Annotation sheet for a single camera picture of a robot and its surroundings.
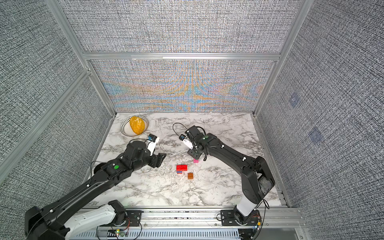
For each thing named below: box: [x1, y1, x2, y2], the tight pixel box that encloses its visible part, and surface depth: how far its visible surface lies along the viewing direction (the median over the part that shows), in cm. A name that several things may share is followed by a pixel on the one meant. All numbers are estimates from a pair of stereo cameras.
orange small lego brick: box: [187, 172, 194, 180], surface depth 88 cm
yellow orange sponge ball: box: [129, 116, 145, 135], surface depth 106 cm
